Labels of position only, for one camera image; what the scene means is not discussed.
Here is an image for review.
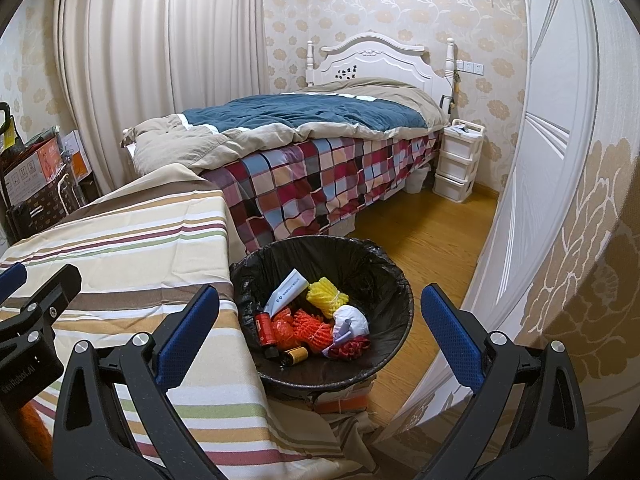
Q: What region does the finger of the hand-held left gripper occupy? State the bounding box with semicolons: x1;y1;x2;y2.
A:
0;261;28;306
0;262;83;343

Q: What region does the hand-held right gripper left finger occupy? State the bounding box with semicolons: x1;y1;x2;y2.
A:
52;284;223;480

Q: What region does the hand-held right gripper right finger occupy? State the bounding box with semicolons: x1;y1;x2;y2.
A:
420;284;590;480

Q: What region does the red bottle with black cap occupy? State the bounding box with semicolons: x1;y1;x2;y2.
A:
256;312;280;360

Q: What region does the trash bin with black bag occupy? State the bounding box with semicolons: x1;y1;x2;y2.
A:
229;235;416;402

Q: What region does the white tissue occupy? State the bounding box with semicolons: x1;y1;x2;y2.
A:
332;305;371;346

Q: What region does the white and blue packet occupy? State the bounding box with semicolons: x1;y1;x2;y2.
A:
263;268;311;313

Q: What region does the red-orange foam net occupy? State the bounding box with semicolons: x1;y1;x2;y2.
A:
292;310;335;354

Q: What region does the yellow foam net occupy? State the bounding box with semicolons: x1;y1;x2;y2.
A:
306;275;349;320

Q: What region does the striped tablecloth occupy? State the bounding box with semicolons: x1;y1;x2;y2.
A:
0;162;371;480

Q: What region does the large white and orange box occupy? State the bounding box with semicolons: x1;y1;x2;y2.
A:
0;145;61;206

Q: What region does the orange cardboard box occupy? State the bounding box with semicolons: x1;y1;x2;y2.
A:
312;377;378;415

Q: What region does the small white and orange box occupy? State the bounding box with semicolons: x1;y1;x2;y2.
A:
60;130;92;181

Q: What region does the small white bin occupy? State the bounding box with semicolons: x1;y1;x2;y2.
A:
404;167;430;195

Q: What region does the white plastic drawer unit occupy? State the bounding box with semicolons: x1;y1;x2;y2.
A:
432;119;486;204

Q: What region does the checkered bed sheet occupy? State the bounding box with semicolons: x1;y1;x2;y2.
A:
200;132;443;256

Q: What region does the blue and beige duvet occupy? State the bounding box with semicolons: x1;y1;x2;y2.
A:
121;77;451;173

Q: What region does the white floral wardrobe door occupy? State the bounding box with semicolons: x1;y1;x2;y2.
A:
395;0;640;480

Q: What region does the cream curtain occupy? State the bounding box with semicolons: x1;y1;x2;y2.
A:
52;0;273;196

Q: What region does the white bed headboard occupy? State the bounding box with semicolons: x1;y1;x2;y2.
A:
305;32;458;111

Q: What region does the black trolley handle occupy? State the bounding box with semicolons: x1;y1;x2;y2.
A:
0;101;21;156

